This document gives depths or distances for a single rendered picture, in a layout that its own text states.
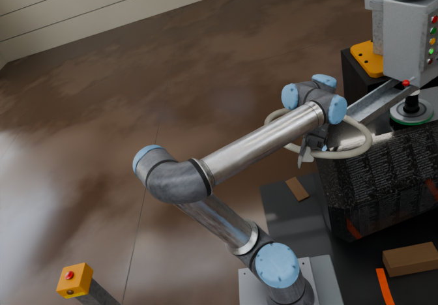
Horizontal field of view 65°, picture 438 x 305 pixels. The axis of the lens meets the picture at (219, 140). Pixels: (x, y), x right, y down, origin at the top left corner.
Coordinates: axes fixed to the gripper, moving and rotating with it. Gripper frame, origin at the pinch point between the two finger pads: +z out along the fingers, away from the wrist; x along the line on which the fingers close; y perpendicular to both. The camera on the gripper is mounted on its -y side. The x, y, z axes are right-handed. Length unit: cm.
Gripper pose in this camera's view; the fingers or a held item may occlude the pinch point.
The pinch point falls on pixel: (302, 159)
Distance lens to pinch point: 150.1
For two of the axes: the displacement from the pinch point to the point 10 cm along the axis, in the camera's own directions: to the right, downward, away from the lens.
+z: -0.5, 8.8, 4.8
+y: 8.6, 2.8, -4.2
